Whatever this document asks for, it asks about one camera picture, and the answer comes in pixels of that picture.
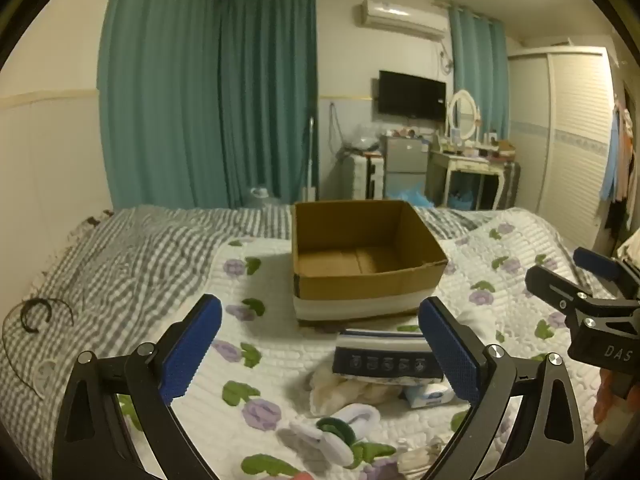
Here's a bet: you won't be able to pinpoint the narrow teal curtain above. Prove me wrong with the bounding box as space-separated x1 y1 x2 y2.
447 5 511 144

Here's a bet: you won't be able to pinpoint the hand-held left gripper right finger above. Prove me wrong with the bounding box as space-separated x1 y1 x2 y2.
417 296 586 480

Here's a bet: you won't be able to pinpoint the grey mini fridge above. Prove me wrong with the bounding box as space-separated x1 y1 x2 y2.
384 135 431 200

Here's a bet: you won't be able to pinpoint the black hair hoop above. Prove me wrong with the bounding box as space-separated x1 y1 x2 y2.
20 297 54 334

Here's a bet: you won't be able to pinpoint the cream cloth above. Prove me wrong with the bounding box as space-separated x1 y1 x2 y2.
307 366 402 418

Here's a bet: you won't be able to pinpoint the white louvred wardrobe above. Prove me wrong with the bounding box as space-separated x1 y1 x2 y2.
507 46 622 239

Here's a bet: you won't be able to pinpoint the white dressing table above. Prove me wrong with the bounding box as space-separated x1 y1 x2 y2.
425 140 521 211

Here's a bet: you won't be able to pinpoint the blue white tissue pack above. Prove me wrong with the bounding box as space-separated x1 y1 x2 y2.
402 382 456 409

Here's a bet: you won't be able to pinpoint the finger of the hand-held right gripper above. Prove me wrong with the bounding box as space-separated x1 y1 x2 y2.
525 265 601 318
573 246 640 302

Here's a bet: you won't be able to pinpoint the dark suitcase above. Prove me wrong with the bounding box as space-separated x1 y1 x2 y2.
500 160 522 209

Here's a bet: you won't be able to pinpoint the hanging clothes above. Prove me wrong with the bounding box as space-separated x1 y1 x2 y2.
597 94 640 247

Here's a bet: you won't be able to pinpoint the white air conditioner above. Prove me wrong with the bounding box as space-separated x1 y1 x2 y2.
357 0 448 42

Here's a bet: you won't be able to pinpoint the small pale packet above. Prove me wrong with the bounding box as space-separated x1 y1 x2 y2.
397 437 447 476

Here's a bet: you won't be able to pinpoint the air conditioner hose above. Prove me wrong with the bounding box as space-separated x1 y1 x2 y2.
437 39 457 77

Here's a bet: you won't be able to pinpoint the clear plastic bag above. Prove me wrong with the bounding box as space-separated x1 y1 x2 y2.
342 124 384 154

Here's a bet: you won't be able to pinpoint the white floral quilt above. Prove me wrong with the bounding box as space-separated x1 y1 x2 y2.
115 206 618 480

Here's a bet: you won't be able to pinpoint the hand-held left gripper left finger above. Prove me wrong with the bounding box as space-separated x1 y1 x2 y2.
52 294 223 480

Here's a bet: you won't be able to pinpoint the black wall television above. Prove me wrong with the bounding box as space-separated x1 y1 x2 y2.
377 70 448 124

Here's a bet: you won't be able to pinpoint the white suitcase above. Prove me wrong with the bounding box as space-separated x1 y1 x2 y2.
349 154 386 200

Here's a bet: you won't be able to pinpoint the wide teal curtain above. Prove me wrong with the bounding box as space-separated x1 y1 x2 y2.
97 0 224 209

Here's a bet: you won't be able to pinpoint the orange white plush toy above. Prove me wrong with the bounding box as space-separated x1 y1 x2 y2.
592 370 624 444

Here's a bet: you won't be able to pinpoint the white oval mirror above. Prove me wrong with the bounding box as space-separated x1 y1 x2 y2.
446 89 482 142

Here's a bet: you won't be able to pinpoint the teal corner curtain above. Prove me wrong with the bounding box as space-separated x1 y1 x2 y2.
217 0 319 208

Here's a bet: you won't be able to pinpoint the large white fluffy sock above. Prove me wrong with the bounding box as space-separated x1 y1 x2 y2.
452 309 495 348

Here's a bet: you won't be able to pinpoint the dark wall cables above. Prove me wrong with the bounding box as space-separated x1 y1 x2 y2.
327 101 347 154

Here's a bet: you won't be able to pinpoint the blue plastic bag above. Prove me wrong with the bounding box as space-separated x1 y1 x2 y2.
387 183 437 209

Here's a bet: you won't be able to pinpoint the thin black cable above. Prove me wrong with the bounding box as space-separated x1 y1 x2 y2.
0 297 76 392

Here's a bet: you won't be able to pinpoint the brown cardboard box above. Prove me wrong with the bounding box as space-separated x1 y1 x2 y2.
291 200 449 329

